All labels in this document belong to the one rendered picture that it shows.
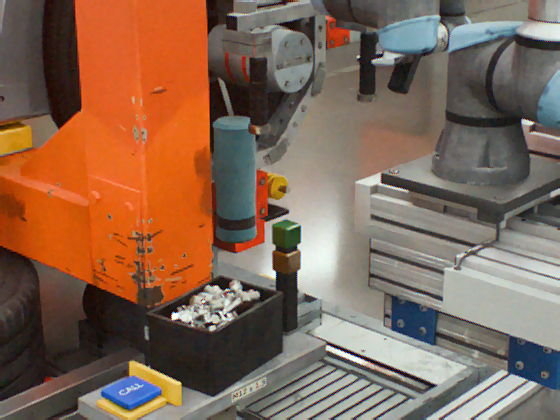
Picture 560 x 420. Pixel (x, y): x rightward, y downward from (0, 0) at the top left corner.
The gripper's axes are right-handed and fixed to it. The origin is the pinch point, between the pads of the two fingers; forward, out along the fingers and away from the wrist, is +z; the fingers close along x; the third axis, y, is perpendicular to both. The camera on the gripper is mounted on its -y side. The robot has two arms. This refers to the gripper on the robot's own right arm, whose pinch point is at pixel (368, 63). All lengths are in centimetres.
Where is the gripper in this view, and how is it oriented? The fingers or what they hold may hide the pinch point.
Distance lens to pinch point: 248.2
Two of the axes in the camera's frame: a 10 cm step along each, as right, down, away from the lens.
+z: -6.8, 2.6, -6.9
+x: 7.4, 2.3, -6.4
